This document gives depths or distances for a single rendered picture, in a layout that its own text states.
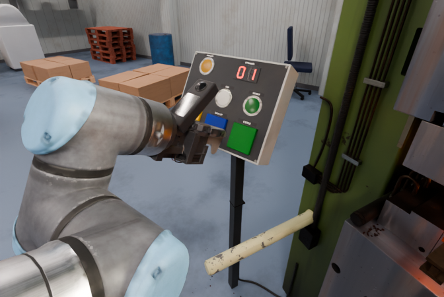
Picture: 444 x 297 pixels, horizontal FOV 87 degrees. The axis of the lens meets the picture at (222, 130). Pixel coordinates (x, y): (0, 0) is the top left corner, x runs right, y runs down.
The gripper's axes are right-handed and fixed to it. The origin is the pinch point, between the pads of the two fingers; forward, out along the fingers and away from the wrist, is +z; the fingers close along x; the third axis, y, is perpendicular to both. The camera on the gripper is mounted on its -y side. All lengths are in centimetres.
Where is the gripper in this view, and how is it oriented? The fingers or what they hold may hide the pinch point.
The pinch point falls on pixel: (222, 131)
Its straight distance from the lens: 56.5
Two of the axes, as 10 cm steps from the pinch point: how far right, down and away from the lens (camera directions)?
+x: 7.9, 2.9, -5.3
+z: 5.3, 1.1, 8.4
